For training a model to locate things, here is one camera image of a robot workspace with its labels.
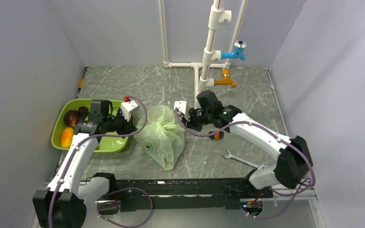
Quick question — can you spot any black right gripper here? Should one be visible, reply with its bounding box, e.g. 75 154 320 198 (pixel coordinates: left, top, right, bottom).
182 107 213 132

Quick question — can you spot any light green plastic bag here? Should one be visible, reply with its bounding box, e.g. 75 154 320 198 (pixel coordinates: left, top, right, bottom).
134 104 185 171

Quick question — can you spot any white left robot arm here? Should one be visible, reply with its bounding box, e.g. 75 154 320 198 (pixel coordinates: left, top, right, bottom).
32 100 139 228

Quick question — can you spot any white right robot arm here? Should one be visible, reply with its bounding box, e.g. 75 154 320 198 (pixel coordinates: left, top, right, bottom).
174 90 313 197

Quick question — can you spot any dark maroon fake plum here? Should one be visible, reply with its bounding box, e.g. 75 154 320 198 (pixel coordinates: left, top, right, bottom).
77 106 89 116

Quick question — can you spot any dark red fake apple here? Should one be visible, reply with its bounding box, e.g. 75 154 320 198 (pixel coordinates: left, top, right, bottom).
64 110 79 127

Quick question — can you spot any yellow orange fake mango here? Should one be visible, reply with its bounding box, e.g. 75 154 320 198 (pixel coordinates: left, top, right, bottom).
60 127 74 148

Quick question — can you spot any black orange small tool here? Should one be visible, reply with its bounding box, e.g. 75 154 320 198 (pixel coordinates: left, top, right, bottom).
209 131 224 141

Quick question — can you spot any green plastic basin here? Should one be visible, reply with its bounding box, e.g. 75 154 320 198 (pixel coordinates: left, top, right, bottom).
51 99 128 153

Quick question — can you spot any silver metal wrench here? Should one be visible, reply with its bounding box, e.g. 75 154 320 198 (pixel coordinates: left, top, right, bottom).
220 150 266 170

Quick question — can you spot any orange plastic faucet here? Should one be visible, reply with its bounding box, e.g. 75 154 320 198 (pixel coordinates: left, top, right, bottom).
213 68 236 88

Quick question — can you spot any blue plastic faucet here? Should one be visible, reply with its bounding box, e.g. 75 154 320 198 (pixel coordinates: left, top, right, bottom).
221 40 246 61

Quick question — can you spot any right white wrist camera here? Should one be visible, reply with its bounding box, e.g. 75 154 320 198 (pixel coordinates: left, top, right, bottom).
174 101 190 118

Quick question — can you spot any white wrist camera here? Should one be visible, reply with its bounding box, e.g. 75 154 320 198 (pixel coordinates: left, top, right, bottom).
120 96 139 121
174 101 190 118

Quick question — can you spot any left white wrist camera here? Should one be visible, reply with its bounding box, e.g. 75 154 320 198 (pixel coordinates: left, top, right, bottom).
120 96 139 121

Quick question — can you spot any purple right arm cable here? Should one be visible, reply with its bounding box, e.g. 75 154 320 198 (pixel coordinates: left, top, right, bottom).
174 108 317 197

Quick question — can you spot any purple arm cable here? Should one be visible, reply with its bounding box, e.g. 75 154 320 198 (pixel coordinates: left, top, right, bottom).
48 95 148 228
174 108 317 197

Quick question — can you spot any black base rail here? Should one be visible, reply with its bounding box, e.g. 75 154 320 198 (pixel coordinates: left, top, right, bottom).
86 171 274 212

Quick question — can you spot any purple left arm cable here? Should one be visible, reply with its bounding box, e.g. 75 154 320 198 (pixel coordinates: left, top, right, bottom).
48 95 148 228

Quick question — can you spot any white PVC pipe frame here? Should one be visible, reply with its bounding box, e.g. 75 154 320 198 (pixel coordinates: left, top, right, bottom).
158 0 249 109

